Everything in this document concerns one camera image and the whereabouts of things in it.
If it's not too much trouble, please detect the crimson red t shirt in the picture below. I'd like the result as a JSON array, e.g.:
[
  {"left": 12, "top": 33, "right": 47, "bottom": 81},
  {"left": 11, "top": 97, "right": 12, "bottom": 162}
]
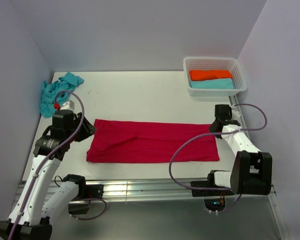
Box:
[{"left": 86, "top": 119, "right": 210, "bottom": 164}]

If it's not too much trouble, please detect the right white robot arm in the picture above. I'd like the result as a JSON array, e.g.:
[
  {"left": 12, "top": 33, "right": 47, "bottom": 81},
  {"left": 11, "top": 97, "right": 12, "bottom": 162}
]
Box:
[{"left": 206, "top": 104, "right": 273, "bottom": 196}]

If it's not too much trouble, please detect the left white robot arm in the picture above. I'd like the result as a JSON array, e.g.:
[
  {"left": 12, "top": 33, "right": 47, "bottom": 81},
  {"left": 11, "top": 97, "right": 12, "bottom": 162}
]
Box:
[{"left": 0, "top": 107, "right": 96, "bottom": 240}]

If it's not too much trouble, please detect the rolled teal t shirt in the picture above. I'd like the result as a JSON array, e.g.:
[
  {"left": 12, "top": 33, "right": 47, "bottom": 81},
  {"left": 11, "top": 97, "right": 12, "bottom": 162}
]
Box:
[{"left": 190, "top": 78, "right": 234, "bottom": 90}]

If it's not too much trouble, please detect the crumpled teal t shirt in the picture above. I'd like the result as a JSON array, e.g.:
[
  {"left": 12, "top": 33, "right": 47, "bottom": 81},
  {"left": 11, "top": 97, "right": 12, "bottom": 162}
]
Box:
[{"left": 40, "top": 72, "right": 85, "bottom": 118}]

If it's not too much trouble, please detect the rolled orange t shirt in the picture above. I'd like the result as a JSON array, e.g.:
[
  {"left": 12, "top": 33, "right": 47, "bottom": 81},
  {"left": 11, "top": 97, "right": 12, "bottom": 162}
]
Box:
[{"left": 189, "top": 69, "right": 233, "bottom": 81}]

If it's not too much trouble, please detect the white perforated plastic basket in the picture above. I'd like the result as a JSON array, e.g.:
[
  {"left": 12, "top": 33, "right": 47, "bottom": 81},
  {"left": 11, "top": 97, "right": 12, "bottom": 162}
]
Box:
[{"left": 183, "top": 57, "right": 248, "bottom": 97}]

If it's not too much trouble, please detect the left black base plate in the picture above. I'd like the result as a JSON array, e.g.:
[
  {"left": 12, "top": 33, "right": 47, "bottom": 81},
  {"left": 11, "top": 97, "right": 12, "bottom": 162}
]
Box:
[{"left": 74, "top": 184, "right": 104, "bottom": 200}]

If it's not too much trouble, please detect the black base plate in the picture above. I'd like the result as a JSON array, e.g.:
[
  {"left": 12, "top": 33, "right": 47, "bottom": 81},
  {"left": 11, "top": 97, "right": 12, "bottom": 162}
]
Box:
[
  {"left": 190, "top": 180, "right": 234, "bottom": 198},
  {"left": 74, "top": 184, "right": 104, "bottom": 200}
]

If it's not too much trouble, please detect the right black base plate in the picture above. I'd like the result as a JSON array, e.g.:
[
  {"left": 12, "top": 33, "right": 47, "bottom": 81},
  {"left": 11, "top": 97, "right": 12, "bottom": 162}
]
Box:
[{"left": 190, "top": 180, "right": 234, "bottom": 198}]

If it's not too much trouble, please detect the aluminium mounting rail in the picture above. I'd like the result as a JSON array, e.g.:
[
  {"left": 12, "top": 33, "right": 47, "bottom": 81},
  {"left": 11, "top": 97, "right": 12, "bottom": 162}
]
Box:
[{"left": 13, "top": 96, "right": 277, "bottom": 206}]

